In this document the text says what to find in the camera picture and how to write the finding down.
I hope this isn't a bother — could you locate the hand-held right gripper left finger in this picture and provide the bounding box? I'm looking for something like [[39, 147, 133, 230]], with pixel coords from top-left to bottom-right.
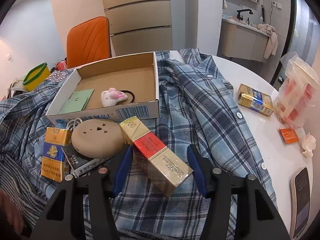
[[30, 145, 134, 240]]

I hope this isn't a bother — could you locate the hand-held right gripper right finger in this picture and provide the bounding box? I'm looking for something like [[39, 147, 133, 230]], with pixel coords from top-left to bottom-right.
[[186, 145, 290, 240]]

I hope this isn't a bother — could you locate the red and gold carton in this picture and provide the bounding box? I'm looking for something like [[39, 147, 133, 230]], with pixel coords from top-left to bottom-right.
[[119, 116, 194, 197]]

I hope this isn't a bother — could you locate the round beige hand warmer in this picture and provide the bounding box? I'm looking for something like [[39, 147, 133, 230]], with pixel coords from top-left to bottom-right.
[[71, 119, 124, 159]]

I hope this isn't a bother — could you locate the black tissue pack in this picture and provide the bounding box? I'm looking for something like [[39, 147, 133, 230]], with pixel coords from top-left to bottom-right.
[[61, 144, 118, 178]]

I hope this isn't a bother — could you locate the white cable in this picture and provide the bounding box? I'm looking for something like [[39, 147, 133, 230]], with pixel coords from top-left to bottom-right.
[[66, 117, 83, 132]]

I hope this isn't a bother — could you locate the blue and yellow cigarette pack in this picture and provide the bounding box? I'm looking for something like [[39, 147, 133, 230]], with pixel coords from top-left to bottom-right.
[[41, 127, 73, 183]]

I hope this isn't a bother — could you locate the cardboard box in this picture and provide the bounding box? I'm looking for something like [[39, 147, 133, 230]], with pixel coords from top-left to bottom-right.
[[46, 52, 160, 125]]

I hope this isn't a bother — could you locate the person's left forearm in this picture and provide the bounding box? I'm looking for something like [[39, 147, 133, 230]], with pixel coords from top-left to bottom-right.
[[0, 189, 25, 234]]

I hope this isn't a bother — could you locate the blue plaid shirt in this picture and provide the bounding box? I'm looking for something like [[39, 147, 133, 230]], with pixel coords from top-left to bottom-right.
[[0, 49, 278, 240]]

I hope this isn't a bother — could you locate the white bunny plush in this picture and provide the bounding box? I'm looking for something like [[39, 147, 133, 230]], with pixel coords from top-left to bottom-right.
[[101, 87, 128, 107]]

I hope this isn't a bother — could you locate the green wet wipes pack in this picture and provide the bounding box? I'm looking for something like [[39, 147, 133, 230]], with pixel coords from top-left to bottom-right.
[[60, 89, 95, 114]]

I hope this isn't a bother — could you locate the gold and blue cigarette pack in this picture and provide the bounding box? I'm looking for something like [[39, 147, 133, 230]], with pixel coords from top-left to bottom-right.
[[237, 83, 275, 117]]

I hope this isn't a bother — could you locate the small orange packet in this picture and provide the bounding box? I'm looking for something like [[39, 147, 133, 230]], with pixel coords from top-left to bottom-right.
[[279, 128, 299, 144]]

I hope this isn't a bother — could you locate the striped grey cloth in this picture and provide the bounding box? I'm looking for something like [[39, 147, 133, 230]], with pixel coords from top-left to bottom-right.
[[0, 152, 54, 233]]

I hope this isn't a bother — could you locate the smartphone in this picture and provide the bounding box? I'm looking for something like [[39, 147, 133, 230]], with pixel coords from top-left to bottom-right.
[[290, 167, 312, 239]]

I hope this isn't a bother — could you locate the patterned cloth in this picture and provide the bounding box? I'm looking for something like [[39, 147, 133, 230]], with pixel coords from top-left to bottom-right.
[[46, 69, 75, 82]]

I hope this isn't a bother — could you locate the crumpled white tissue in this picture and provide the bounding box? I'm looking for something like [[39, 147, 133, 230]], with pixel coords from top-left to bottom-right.
[[301, 134, 317, 158]]

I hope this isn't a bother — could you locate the yellow container with green rim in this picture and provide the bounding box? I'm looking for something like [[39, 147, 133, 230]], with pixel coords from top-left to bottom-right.
[[22, 62, 51, 92]]

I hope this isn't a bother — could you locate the clear plastic bag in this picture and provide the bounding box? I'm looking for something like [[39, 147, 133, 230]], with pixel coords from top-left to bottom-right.
[[274, 51, 318, 130]]

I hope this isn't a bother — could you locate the orange chair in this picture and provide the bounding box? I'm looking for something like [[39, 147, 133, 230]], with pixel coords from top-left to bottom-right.
[[66, 16, 112, 69]]

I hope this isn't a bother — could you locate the white bag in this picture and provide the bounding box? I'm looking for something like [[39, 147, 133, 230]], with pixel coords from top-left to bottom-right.
[[10, 79, 28, 92]]

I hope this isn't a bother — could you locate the bathroom vanity cabinet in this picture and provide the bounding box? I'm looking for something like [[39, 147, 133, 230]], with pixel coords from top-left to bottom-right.
[[217, 17, 270, 62]]

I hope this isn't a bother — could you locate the beige towel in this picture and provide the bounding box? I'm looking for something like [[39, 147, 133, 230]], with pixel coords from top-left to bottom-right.
[[257, 24, 278, 60]]

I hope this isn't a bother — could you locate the black faucet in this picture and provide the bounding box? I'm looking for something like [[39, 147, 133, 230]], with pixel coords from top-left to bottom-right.
[[236, 9, 254, 22]]

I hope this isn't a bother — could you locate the black hair tie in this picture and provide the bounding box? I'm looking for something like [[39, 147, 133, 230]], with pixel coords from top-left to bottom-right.
[[120, 89, 136, 103]]

